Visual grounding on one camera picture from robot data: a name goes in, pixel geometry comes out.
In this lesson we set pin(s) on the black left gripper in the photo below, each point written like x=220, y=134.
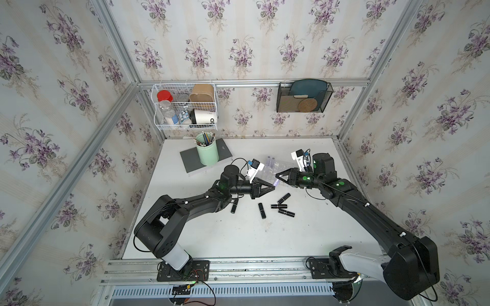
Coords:
x=258, y=188

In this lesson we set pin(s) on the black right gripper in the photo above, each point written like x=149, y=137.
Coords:
x=292, y=176

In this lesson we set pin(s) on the black lipstick silver band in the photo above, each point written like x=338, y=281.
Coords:
x=262, y=211
x=234, y=206

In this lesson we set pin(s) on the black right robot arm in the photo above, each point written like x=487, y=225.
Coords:
x=410, y=265

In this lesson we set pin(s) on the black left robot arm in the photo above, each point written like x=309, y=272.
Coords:
x=162, y=225

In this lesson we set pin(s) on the black lipstick gold band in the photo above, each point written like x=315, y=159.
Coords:
x=284, y=198
x=279, y=206
x=286, y=212

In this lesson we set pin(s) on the green pen cup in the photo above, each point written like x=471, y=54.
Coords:
x=207, y=148

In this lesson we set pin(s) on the round cork coaster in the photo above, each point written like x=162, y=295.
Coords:
x=307, y=105

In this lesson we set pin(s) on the teal plate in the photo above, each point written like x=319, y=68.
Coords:
x=313, y=88

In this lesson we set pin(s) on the white black cylinder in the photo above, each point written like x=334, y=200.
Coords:
x=203, y=117

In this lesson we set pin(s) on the clear plastic bottle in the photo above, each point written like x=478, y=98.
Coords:
x=168, y=113

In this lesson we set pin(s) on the red lid jar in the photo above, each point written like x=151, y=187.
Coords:
x=164, y=95

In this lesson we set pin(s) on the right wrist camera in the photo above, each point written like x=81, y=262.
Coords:
x=303, y=160

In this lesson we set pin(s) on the black mesh wall holder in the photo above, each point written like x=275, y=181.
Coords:
x=288, y=104

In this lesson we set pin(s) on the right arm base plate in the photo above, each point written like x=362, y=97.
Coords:
x=323, y=268

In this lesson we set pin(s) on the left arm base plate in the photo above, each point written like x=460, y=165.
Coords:
x=194, y=270

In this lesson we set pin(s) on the white wire basket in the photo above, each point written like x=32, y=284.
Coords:
x=183, y=106

